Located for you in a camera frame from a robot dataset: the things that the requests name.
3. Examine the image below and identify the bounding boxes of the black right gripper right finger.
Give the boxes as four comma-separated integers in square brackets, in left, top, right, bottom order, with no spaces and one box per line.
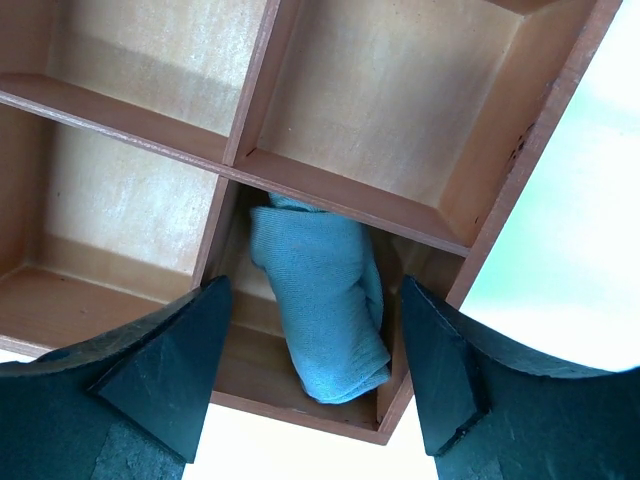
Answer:
[401,276,639,479]

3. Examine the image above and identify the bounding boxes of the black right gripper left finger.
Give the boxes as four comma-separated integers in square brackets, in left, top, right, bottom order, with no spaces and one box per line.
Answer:
[1,276,232,479]

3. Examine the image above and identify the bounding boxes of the grey sock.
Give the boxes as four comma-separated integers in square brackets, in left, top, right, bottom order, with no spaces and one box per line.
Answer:
[250,193,390,405]

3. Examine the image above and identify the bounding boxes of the brown wooden compartment tray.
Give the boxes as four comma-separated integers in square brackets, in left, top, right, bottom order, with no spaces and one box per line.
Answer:
[1,1,620,445]

